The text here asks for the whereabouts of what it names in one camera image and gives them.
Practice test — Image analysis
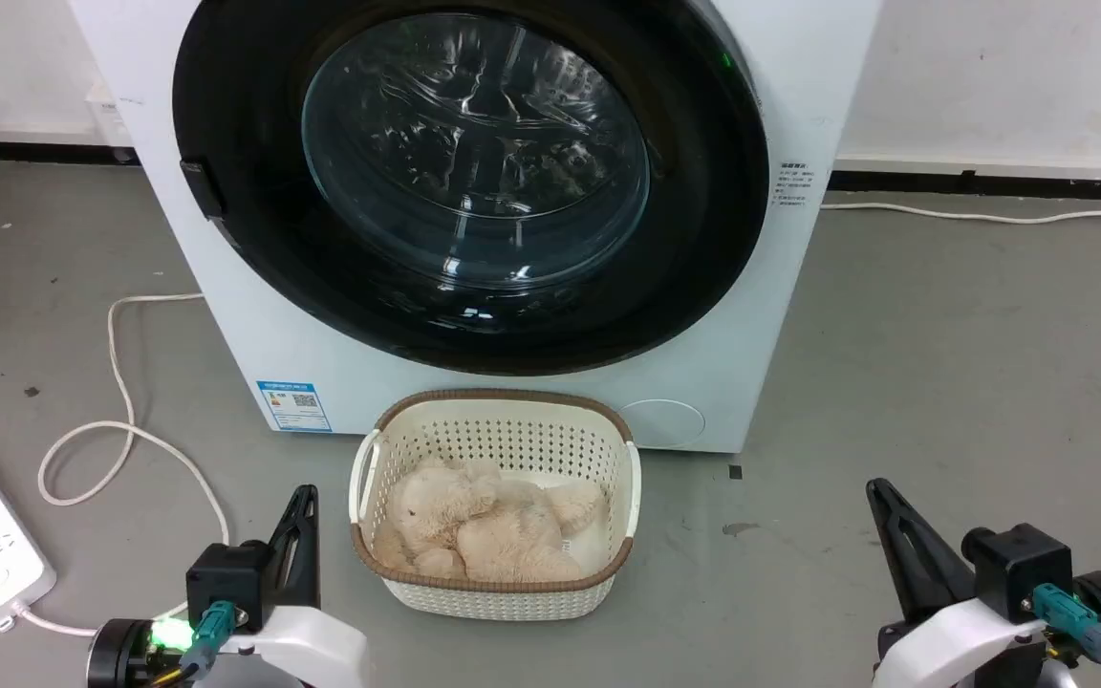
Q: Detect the white power strip cable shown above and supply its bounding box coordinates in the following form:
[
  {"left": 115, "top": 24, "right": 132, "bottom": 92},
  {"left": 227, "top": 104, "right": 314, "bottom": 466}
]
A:
[{"left": 0, "top": 291, "right": 231, "bottom": 639}]

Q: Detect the white front-load washing machine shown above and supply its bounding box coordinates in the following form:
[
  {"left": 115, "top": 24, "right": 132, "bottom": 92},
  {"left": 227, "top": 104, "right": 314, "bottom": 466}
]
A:
[{"left": 68, "top": 0, "right": 886, "bottom": 455}]

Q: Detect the white text warning sticker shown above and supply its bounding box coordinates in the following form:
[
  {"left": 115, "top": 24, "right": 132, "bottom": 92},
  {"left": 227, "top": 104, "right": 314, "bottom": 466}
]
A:
[{"left": 772, "top": 161, "right": 811, "bottom": 209}]

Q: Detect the cream perforated laundry basket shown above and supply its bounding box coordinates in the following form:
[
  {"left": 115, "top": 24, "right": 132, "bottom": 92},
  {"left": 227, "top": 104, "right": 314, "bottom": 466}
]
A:
[{"left": 348, "top": 389, "right": 642, "bottom": 622}]

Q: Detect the blue energy label sticker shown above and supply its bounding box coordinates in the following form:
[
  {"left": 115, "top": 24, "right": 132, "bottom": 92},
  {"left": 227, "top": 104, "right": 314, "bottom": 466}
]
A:
[{"left": 256, "top": 380, "right": 334, "bottom": 434}]

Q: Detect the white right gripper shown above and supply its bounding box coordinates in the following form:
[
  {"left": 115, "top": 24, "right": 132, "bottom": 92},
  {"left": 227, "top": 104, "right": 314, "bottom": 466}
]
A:
[{"left": 866, "top": 477, "right": 1050, "bottom": 688}]

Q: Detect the thin white floor cable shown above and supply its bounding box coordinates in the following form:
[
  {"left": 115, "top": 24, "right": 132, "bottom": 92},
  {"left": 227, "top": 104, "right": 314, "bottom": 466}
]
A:
[{"left": 818, "top": 194, "right": 1101, "bottom": 226}]

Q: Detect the teal plug gripper cable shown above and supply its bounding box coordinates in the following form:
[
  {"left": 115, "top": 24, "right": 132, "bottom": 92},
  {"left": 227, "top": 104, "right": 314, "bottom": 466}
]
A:
[
  {"left": 1031, "top": 584, "right": 1101, "bottom": 688},
  {"left": 151, "top": 600, "right": 238, "bottom": 688}
]

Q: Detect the black round glass washer door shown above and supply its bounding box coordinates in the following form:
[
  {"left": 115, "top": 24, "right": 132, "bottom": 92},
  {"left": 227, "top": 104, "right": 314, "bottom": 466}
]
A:
[{"left": 171, "top": 0, "right": 771, "bottom": 376}]

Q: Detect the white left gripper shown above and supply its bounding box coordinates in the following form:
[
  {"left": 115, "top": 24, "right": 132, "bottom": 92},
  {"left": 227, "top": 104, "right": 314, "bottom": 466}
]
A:
[{"left": 195, "top": 484, "right": 370, "bottom": 688}]

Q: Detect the beige plush toy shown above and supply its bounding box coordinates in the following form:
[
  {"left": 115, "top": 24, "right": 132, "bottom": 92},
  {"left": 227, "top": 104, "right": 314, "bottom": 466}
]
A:
[{"left": 371, "top": 459, "right": 609, "bottom": 584}]

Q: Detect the teal plug right gripper cable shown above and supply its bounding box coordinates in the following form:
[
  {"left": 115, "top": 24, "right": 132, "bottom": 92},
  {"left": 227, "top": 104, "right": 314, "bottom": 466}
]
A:
[{"left": 1031, "top": 584, "right": 1101, "bottom": 688}]

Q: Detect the teal plug left gripper cable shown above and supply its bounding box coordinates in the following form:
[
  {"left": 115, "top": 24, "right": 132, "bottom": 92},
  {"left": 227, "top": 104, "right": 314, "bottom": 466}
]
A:
[{"left": 151, "top": 600, "right": 238, "bottom": 688}]

